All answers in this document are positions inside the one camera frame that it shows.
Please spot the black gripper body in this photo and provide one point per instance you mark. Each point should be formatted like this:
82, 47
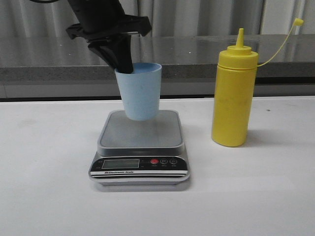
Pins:
96, 29

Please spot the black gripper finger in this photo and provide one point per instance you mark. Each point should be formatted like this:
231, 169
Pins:
121, 46
102, 49

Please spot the light blue plastic cup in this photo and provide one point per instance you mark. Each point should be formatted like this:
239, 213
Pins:
140, 90

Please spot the yellow squeeze bottle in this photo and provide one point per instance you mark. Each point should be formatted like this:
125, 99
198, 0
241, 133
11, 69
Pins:
235, 78

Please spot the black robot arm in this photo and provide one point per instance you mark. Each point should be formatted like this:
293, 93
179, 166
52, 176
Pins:
101, 8

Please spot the silver digital kitchen scale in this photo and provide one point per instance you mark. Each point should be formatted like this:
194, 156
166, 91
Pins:
141, 153

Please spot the grey stone counter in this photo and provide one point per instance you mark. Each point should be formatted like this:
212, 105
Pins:
63, 69

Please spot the grey curtain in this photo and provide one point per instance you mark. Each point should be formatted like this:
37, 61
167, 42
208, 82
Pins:
24, 18

